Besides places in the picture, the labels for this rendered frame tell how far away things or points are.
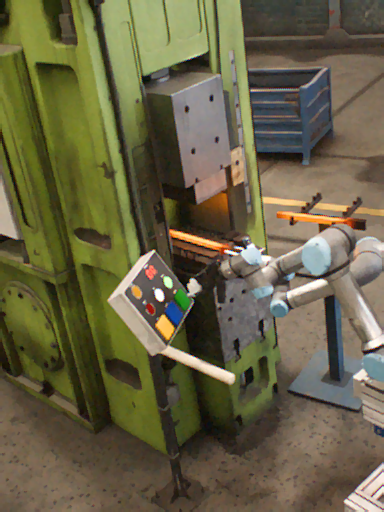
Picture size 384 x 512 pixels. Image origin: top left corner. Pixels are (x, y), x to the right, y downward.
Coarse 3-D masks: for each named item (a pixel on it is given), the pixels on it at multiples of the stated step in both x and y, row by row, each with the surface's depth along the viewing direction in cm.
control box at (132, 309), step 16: (144, 256) 298; (144, 272) 286; (160, 272) 294; (128, 288) 274; (144, 288) 282; (160, 288) 290; (176, 288) 298; (112, 304) 274; (128, 304) 272; (144, 304) 277; (160, 304) 285; (176, 304) 293; (192, 304) 302; (128, 320) 276; (144, 320) 274; (144, 336) 277; (160, 336) 277
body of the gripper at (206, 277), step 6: (210, 264) 286; (216, 264) 281; (204, 270) 284; (210, 270) 285; (216, 270) 283; (198, 276) 286; (204, 276) 284; (210, 276) 285; (216, 276) 285; (222, 276) 281; (198, 282) 286; (204, 282) 286; (210, 282) 284; (204, 288) 287
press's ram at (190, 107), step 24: (168, 72) 323; (192, 72) 316; (168, 96) 290; (192, 96) 298; (216, 96) 308; (168, 120) 296; (192, 120) 301; (216, 120) 311; (168, 144) 303; (192, 144) 304; (216, 144) 315; (168, 168) 309; (192, 168) 307; (216, 168) 318
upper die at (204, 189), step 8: (224, 168) 322; (216, 176) 320; (224, 176) 323; (200, 184) 313; (208, 184) 317; (216, 184) 321; (224, 184) 325; (168, 192) 325; (176, 192) 321; (184, 192) 317; (192, 192) 313; (200, 192) 314; (208, 192) 318; (216, 192) 322; (184, 200) 319; (192, 200) 315; (200, 200) 316
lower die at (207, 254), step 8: (184, 232) 357; (176, 240) 351; (184, 240) 348; (208, 240) 346; (216, 240) 344; (224, 240) 343; (176, 248) 346; (184, 248) 342; (192, 248) 341; (200, 248) 340; (208, 248) 338; (176, 256) 341; (184, 256) 337; (192, 256) 336; (200, 256) 335; (208, 256) 332; (216, 256) 332; (224, 256) 336; (192, 264) 335; (200, 264) 331
